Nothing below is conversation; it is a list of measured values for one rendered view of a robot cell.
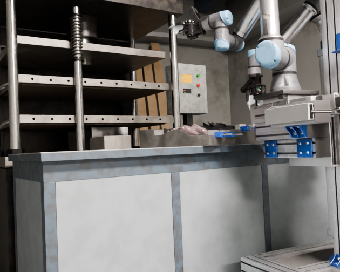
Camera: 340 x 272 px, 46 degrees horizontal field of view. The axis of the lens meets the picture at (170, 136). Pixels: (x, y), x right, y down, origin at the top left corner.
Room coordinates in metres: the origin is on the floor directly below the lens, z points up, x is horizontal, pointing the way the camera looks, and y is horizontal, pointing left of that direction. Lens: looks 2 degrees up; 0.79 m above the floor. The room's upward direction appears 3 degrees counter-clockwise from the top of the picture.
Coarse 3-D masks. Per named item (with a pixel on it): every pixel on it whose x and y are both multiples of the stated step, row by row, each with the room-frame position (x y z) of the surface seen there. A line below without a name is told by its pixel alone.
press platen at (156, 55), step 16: (32, 48) 2.58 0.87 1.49; (48, 48) 2.59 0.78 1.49; (64, 48) 2.61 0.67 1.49; (96, 48) 2.72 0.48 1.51; (112, 48) 2.79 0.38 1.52; (128, 48) 2.86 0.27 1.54; (0, 64) 3.00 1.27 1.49; (32, 64) 3.04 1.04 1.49; (48, 64) 3.07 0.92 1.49; (64, 64) 3.09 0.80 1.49; (96, 64) 3.14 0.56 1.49; (112, 64) 3.17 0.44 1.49; (128, 64) 3.19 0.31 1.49; (144, 64) 3.22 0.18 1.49
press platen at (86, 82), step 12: (48, 84) 2.54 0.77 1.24; (60, 84) 2.56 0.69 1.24; (72, 84) 2.60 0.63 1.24; (84, 84) 2.64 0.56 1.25; (96, 84) 2.69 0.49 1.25; (108, 84) 2.73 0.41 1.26; (120, 84) 2.78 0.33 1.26; (132, 84) 2.83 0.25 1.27; (144, 84) 2.89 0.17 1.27; (156, 84) 2.94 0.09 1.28; (168, 84) 3.00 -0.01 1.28; (0, 96) 2.95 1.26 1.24
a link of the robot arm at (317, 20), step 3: (318, 12) 2.25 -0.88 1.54; (315, 15) 2.26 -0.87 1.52; (318, 15) 2.25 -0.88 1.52; (312, 18) 2.28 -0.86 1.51; (315, 18) 2.27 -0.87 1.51; (318, 18) 2.27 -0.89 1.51; (312, 21) 2.30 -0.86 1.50; (315, 21) 2.29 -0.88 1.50; (318, 21) 2.27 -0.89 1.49; (315, 24) 2.31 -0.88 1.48; (318, 24) 2.28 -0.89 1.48; (318, 27) 2.29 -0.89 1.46; (318, 30) 2.30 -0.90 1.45
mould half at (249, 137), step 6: (204, 126) 2.52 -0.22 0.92; (216, 126) 2.58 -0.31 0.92; (222, 126) 2.60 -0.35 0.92; (228, 126) 2.63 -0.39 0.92; (234, 126) 2.66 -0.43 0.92; (240, 132) 2.30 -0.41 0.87; (246, 132) 2.32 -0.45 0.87; (252, 132) 2.35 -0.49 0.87; (240, 138) 2.29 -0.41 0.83; (246, 138) 2.32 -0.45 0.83; (252, 138) 2.35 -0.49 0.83
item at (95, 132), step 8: (88, 128) 2.71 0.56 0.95; (96, 128) 2.67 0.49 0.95; (104, 128) 2.70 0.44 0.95; (112, 128) 2.73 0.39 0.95; (120, 128) 2.77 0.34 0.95; (72, 136) 2.98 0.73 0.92; (88, 136) 2.71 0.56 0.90; (96, 136) 2.67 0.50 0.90; (72, 144) 2.99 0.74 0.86; (88, 144) 2.72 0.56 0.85
